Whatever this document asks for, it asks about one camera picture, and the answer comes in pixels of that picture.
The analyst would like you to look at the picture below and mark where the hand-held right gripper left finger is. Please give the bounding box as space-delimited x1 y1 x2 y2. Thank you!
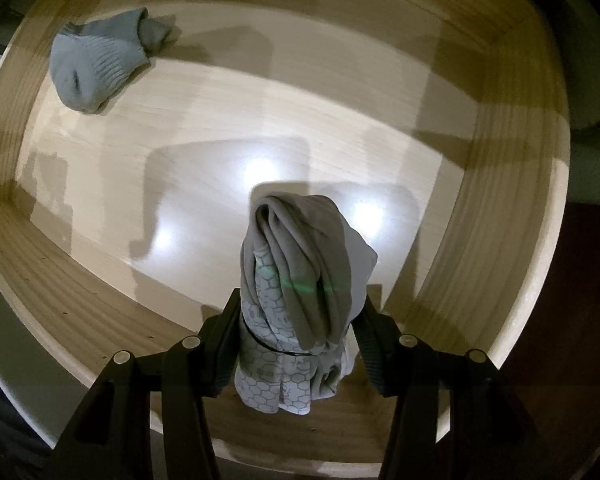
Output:
50 287 243 480

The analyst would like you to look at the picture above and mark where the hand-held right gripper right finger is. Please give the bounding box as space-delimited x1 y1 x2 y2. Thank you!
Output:
352 294 551 480

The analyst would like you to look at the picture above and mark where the grey honeycomb print underwear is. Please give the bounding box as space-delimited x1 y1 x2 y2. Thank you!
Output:
234 192 379 417

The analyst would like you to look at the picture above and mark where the wooden drawer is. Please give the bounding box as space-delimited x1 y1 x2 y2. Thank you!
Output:
0 0 573 480

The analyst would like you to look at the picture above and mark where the grey ribbed underwear roll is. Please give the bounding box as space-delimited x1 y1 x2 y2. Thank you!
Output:
48 7 178 115

